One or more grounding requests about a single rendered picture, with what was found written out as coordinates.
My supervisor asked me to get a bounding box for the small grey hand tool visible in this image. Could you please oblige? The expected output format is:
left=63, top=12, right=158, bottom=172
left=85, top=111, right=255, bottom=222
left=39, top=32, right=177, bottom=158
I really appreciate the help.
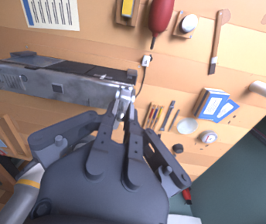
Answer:
left=167, top=109, right=181, bottom=132

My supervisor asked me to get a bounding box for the blue screwdriver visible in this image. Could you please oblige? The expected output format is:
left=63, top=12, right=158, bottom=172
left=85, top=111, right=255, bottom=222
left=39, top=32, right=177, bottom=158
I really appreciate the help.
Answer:
left=152, top=105, right=160, bottom=127

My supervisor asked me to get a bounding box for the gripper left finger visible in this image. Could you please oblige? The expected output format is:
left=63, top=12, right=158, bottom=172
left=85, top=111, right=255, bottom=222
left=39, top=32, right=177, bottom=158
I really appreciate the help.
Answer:
left=27, top=99, right=126, bottom=182

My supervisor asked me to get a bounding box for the red handled tool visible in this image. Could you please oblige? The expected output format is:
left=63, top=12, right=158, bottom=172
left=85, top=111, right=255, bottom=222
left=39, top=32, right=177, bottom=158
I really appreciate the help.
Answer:
left=181, top=187, right=193, bottom=206

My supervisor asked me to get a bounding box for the pale yellow mat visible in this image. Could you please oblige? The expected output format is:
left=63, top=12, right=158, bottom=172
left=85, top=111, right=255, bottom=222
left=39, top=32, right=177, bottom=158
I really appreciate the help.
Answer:
left=196, top=16, right=266, bottom=81

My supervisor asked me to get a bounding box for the silver camera crank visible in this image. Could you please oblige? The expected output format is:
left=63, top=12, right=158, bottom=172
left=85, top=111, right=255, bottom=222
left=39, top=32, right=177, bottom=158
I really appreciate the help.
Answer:
left=114, top=85, right=137, bottom=106

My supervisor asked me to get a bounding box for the white round dish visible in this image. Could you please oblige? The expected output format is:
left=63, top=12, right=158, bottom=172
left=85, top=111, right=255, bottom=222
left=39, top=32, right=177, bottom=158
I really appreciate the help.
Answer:
left=176, top=117, right=200, bottom=135

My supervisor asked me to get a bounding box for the red rubber air blower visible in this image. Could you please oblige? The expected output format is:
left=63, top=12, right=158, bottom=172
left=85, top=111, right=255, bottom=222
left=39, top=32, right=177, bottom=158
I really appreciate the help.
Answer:
left=148, top=0, right=176, bottom=50

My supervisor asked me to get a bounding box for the red screwdriver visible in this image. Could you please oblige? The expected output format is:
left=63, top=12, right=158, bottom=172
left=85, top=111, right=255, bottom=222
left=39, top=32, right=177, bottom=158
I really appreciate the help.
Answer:
left=148, top=105, right=156, bottom=125

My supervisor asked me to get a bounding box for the white roller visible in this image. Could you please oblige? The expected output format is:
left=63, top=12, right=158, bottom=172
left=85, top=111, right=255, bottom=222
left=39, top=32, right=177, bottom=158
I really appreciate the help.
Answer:
left=248, top=80, right=266, bottom=100

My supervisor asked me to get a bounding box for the flat blue and white packet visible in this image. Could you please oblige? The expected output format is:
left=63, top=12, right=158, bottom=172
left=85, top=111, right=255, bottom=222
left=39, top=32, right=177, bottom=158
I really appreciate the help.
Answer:
left=211, top=98, right=240, bottom=124

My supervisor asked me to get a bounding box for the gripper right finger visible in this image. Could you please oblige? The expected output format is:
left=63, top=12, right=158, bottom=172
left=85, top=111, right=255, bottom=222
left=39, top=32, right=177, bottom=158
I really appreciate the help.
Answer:
left=121, top=101, right=193, bottom=193

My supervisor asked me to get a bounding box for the yellow screwdriver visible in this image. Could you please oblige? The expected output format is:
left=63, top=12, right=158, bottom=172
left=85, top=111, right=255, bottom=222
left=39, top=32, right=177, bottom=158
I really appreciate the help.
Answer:
left=155, top=105, right=165, bottom=125

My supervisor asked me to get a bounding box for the blue and white box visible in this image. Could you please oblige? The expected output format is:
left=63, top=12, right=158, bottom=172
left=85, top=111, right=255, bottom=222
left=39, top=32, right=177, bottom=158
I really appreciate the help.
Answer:
left=192, top=87, right=231, bottom=120

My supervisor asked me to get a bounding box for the cream paper with blue stripe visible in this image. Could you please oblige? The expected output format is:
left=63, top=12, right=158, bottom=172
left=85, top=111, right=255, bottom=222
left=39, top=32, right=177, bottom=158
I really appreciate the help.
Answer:
left=19, top=0, right=80, bottom=32

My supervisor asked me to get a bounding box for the wooden handled brush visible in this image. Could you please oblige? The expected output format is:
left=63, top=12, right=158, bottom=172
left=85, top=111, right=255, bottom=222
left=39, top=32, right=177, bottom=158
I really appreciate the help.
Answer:
left=206, top=9, right=225, bottom=76

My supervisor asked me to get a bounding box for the white dome on wooden block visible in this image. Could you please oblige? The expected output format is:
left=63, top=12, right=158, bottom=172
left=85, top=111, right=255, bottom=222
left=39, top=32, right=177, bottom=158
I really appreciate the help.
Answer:
left=172, top=10, right=200, bottom=40

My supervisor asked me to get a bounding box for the white plug with black cable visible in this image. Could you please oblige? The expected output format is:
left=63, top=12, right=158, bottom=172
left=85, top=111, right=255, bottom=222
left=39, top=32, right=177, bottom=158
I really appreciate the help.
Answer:
left=135, top=54, right=154, bottom=98

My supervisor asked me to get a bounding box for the yellow block in wooden holder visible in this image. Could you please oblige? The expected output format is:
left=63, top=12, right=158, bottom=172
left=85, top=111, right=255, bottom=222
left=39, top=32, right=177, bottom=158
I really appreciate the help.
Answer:
left=114, top=0, right=141, bottom=28

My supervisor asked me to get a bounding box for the large grey hand tool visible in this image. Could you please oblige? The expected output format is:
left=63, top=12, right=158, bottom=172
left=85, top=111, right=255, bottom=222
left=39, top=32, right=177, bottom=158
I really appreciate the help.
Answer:
left=159, top=100, right=177, bottom=132

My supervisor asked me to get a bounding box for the black round cap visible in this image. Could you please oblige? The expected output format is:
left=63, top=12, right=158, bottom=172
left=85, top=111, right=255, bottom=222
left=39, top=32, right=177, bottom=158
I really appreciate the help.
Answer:
left=171, top=143, right=185, bottom=154

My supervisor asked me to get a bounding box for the wooden screwdriver holder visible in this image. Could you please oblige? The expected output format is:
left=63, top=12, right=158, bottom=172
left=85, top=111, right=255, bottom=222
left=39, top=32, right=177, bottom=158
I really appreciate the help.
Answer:
left=141, top=102, right=165, bottom=130

